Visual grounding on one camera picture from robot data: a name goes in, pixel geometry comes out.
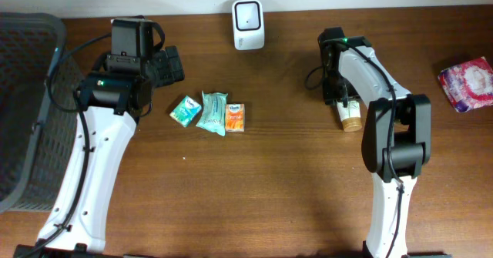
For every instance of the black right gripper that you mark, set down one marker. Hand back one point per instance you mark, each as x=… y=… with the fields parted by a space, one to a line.
x=330 y=96

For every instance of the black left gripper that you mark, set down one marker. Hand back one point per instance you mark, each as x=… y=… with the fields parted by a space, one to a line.
x=169 y=66

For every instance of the white bottle with cork cap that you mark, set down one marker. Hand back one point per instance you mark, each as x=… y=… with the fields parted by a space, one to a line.
x=350 y=115

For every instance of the small teal tissue pack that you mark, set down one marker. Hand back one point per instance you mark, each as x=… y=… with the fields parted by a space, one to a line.
x=186 y=111

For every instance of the teal wet wipes pack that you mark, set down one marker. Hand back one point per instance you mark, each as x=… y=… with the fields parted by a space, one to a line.
x=214 y=111

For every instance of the orange tissue pack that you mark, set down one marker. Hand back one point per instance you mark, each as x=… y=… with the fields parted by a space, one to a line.
x=235 y=117

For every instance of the red purple tissue pack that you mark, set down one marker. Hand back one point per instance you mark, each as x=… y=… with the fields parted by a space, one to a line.
x=468 y=85

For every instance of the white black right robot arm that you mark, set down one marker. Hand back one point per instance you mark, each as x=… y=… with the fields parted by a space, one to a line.
x=396 y=142

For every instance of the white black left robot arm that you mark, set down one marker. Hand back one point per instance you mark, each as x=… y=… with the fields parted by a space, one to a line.
x=110 y=101

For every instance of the dark plastic mesh basket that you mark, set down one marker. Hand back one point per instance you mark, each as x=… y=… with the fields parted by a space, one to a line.
x=36 y=137

